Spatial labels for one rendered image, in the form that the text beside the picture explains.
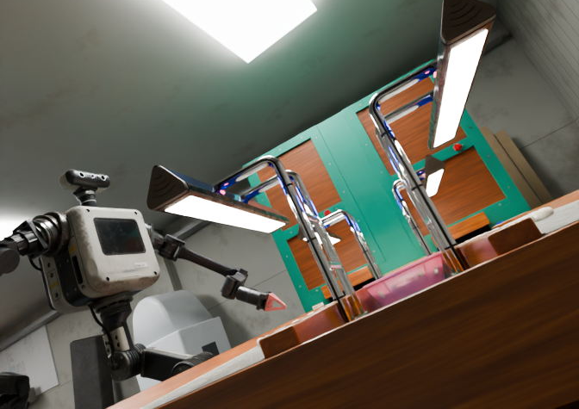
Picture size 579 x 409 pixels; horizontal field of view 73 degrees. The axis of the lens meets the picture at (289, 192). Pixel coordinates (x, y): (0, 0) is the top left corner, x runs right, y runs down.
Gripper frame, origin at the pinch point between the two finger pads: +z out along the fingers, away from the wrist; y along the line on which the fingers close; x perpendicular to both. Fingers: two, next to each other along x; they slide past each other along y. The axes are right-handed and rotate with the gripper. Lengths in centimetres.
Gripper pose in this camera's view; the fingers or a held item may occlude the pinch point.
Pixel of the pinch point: (283, 306)
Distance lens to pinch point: 158.0
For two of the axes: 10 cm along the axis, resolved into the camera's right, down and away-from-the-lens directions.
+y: 2.9, 1.7, 9.4
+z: 9.3, 2.0, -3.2
